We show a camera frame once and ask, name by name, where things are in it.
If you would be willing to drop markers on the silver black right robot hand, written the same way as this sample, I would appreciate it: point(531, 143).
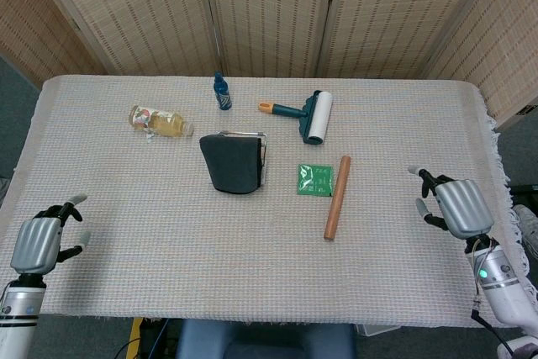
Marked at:
point(464, 207)

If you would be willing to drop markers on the green tea packet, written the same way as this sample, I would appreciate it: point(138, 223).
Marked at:
point(315, 180)

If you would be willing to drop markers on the yellow cloth with black back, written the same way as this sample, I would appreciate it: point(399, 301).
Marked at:
point(231, 161)

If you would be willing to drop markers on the blue padded seat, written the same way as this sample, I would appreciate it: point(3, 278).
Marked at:
point(265, 340)

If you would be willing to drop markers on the blue spray bottle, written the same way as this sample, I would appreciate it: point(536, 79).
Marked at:
point(223, 96)

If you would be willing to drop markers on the white sneaker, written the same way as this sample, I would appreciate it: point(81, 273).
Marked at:
point(525, 224)

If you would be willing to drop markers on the clear plastic tea bottle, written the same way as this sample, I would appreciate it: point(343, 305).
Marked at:
point(161, 121)

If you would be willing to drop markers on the teal lint roller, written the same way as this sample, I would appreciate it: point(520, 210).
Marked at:
point(319, 117)

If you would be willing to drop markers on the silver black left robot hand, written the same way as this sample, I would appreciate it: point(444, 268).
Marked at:
point(35, 245)

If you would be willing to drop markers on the wooden rolling pin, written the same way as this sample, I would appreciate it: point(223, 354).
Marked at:
point(337, 199)

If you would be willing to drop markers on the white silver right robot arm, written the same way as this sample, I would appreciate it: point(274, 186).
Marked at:
point(500, 287)

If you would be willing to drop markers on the beige woven tablecloth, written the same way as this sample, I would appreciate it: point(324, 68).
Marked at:
point(168, 241)

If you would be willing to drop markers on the bamboo folding screen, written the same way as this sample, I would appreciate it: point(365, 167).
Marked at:
point(273, 14)

